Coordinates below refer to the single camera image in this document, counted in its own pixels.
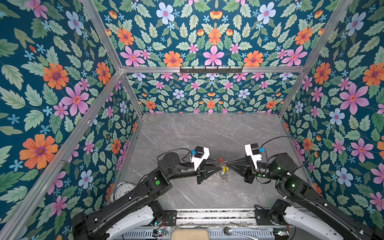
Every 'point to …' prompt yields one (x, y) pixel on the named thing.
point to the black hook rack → (211, 71)
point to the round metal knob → (228, 231)
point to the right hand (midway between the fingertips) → (229, 164)
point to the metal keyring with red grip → (225, 169)
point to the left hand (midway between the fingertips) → (221, 166)
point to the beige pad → (190, 234)
